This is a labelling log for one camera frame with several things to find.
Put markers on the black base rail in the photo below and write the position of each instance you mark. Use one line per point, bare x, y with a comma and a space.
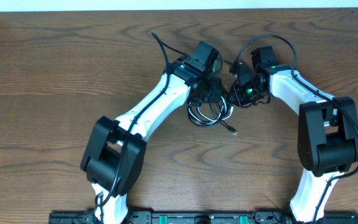
145, 217

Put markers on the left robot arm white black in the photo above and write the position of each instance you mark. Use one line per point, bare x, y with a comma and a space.
114, 154

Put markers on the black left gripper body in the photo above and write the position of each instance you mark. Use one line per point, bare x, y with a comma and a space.
214, 93

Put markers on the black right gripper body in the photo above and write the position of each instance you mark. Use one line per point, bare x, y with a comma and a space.
245, 94

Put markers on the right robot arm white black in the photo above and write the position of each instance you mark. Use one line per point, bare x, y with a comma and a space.
327, 128

